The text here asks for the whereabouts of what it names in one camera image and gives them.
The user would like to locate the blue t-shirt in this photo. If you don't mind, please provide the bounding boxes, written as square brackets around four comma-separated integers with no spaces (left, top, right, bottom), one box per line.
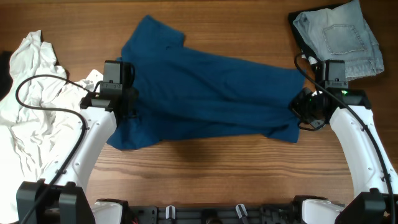
[108,16,304,150]

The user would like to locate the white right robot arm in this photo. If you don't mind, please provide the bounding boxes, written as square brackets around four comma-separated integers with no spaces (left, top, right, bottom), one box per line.
[289,60,397,224]

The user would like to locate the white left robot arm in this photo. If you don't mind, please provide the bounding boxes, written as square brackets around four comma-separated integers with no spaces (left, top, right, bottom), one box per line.
[16,60,139,223]

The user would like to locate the folded black garment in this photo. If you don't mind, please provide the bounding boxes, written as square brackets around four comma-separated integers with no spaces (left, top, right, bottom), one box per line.
[287,3,343,63]

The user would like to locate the folded light blue jeans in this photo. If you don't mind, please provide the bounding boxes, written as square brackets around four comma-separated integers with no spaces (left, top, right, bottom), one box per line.
[293,1,384,81]

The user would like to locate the white t-shirt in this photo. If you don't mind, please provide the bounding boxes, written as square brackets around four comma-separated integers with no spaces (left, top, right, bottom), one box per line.
[1,30,88,223]

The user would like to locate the black garment under pile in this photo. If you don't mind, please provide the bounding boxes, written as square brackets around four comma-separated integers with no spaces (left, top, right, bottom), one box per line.
[0,51,13,100]

